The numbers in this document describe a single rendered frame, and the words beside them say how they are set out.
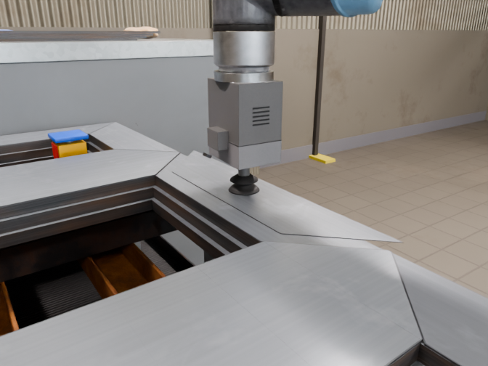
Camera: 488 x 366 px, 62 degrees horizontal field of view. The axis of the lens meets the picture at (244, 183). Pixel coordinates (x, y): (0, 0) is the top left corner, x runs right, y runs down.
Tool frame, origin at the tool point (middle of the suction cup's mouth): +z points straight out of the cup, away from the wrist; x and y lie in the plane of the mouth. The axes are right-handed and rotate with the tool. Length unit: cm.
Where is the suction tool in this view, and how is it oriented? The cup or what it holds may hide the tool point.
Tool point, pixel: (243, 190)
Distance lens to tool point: 56.6
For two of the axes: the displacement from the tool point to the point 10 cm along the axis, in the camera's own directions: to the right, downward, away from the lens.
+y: 5.0, 3.0, -8.1
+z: 0.0, 9.4, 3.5
